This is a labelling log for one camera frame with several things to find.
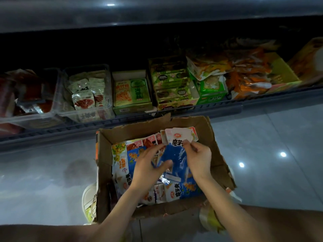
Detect person's left hand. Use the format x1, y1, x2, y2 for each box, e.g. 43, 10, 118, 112
129, 143, 173, 196

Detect white red snack packet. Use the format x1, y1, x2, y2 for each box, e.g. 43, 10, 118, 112
160, 127, 199, 146

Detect person's left forearm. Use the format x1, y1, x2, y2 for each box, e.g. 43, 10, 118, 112
93, 184, 152, 242

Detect pile of orange yellow packets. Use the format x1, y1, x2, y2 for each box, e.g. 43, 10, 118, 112
187, 38, 281, 100

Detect green snack packets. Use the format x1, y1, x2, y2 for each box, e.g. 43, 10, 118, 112
189, 73, 229, 105

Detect person's right shoe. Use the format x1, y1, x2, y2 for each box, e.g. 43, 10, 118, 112
199, 191, 243, 234

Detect person's right forearm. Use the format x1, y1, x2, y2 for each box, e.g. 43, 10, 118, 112
194, 175, 277, 242

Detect brown cardboard box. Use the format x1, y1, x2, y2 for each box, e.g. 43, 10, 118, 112
95, 114, 236, 222

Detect lime green display tray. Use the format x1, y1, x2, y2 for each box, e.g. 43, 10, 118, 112
263, 52, 302, 95

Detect pile of red snack packets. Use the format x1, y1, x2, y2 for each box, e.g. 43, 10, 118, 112
0, 77, 16, 125

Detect person's right leg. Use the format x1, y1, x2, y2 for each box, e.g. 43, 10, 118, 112
242, 204, 323, 242

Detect person's right hand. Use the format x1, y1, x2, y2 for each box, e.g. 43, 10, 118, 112
182, 139, 213, 183

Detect person's left leg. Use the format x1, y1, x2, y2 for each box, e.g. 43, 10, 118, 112
0, 223, 102, 242

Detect person's shoe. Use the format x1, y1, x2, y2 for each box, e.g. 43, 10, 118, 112
199, 191, 243, 234
82, 183, 100, 224

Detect clear plastic tray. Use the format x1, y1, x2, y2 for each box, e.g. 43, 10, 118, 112
60, 64, 116, 123
0, 73, 17, 137
0, 68, 65, 130

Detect green orange display carton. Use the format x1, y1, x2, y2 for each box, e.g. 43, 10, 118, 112
112, 70, 153, 116

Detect grey metal store shelf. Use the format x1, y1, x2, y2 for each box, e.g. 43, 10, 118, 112
0, 0, 323, 145

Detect person's left shoe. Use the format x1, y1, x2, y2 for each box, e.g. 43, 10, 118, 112
82, 183, 100, 224

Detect person's leg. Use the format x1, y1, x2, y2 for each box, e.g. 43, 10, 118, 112
0, 223, 102, 242
242, 204, 323, 242

